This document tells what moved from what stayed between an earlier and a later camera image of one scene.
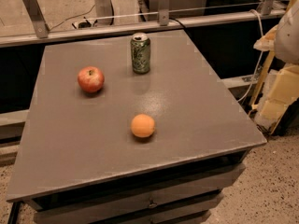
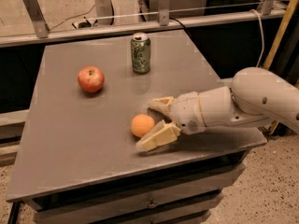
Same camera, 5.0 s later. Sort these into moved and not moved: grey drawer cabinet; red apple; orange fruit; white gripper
Moved: white gripper
Not moved: grey drawer cabinet; red apple; orange fruit
